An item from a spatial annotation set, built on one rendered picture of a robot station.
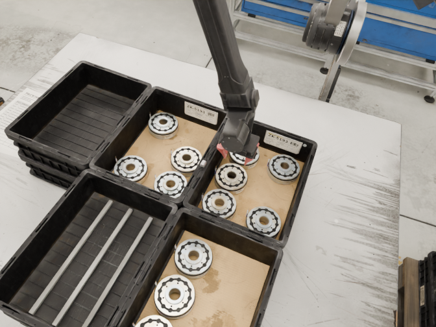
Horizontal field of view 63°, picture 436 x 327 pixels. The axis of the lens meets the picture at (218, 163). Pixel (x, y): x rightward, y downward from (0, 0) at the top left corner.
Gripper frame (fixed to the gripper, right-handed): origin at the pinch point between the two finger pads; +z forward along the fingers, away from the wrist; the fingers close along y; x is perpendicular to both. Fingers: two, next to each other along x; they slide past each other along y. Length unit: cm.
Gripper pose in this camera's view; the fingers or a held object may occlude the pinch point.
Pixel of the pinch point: (235, 158)
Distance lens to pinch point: 105.1
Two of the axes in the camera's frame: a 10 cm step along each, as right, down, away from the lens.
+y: 9.3, 3.3, -1.7
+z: -0.7, 6.0, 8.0
